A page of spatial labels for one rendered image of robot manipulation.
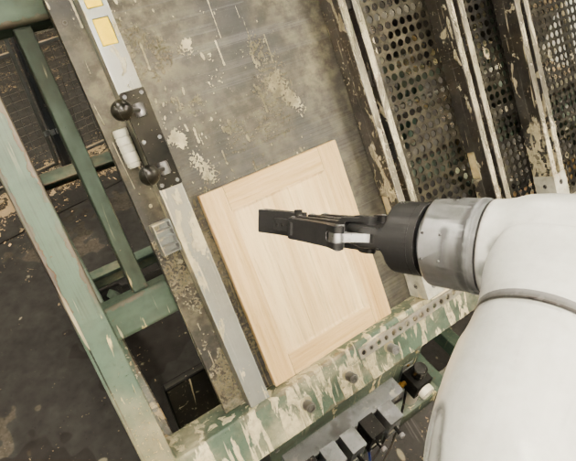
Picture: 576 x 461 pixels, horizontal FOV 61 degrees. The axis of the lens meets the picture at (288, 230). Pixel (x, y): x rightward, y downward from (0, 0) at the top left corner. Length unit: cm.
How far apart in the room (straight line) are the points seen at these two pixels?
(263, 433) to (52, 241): 62
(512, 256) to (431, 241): 8
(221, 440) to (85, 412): 123
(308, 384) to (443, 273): 80
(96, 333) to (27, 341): 161
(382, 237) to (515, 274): 14
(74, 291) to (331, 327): 61
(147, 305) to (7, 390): 147
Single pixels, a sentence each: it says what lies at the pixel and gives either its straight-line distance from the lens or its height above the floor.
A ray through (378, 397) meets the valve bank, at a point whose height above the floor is 74.
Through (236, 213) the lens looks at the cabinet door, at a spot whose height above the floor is 123.
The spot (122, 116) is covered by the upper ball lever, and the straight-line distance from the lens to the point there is 91.
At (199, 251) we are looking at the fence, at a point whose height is 121.
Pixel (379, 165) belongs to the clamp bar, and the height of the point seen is 122.
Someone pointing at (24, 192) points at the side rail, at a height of 141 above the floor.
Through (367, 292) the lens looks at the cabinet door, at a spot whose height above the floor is 96.
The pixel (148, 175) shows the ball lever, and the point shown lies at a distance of 90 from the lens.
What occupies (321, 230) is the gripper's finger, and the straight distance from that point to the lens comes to 52.
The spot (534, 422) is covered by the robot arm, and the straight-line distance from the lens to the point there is 35.
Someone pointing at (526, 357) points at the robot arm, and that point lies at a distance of 36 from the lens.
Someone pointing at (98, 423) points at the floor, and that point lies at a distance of 229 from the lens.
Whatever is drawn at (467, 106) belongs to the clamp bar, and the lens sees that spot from 148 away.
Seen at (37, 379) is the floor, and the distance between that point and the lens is 250.
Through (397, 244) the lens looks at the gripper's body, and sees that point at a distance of 48.
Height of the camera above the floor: 198
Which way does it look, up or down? 45 degrees down
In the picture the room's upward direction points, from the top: straight up
